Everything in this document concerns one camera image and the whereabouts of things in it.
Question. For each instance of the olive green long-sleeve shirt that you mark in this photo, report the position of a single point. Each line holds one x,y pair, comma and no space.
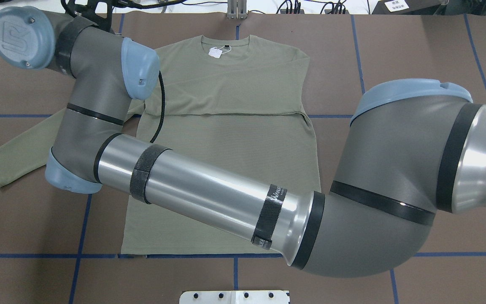
242,112

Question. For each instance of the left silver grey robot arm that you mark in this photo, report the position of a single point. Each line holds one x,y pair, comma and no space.
415,146

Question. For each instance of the white shirt price tag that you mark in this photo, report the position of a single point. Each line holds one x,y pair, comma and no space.
217,52

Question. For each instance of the black box with label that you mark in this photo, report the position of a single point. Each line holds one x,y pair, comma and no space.
410,7

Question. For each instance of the aluminium frame post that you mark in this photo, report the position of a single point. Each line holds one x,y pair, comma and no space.
237,9

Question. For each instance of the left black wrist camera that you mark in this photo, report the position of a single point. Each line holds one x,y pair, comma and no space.
88,11

